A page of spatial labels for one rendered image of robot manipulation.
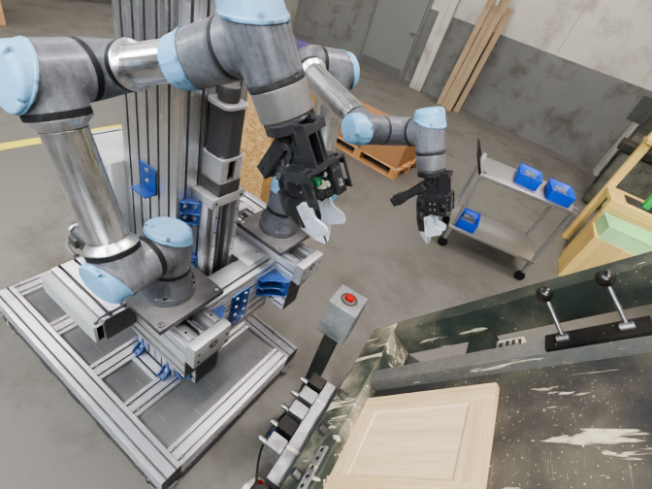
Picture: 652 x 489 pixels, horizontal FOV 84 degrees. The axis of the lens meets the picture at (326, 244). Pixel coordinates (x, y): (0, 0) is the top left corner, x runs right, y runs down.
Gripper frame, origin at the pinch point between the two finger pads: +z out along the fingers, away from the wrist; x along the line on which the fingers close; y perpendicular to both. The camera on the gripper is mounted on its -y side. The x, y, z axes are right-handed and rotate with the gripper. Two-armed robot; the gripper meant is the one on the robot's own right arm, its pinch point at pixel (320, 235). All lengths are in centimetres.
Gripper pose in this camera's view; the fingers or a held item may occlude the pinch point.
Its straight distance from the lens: 60.6
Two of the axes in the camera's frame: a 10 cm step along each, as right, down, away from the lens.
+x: 7.0, -5.5, 4.5
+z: 2.7, 7.9, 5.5
